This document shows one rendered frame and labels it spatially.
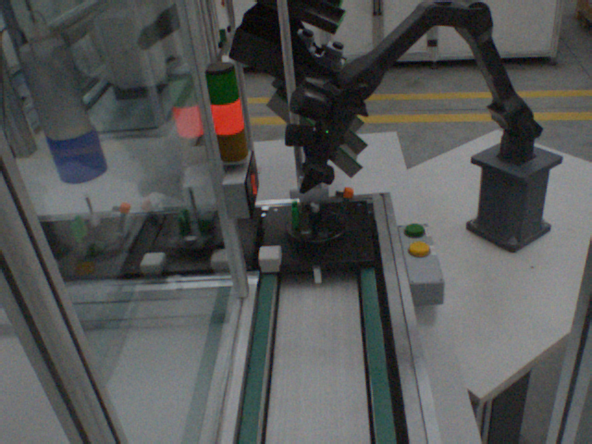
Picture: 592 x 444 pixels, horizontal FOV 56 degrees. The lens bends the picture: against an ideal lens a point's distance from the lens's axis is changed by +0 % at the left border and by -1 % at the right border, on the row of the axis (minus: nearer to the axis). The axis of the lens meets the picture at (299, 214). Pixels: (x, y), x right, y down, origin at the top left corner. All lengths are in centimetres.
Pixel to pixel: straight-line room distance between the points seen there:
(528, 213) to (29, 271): 117
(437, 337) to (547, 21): 441
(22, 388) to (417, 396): 76
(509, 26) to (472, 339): 435
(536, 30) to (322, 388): 464
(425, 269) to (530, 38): 434
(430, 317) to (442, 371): 14
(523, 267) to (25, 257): 114
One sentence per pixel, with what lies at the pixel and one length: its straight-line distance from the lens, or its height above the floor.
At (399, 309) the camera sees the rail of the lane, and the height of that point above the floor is 96.
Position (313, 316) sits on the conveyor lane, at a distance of 113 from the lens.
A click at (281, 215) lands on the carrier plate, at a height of 97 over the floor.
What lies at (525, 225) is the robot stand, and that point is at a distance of 141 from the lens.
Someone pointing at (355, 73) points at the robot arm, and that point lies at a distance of 109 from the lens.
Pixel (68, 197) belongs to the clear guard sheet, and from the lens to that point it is 47.
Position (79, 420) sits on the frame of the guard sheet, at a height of 132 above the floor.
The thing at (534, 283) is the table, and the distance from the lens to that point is 132.
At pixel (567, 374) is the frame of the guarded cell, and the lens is 37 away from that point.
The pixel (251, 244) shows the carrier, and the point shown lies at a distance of 125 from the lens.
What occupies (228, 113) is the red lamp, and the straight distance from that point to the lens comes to 92.
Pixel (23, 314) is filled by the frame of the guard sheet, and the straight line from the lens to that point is 42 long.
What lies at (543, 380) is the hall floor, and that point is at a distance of 231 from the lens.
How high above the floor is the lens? 167
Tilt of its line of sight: 32 degrees down
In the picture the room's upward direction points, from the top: 6 degrees counter-clockwise
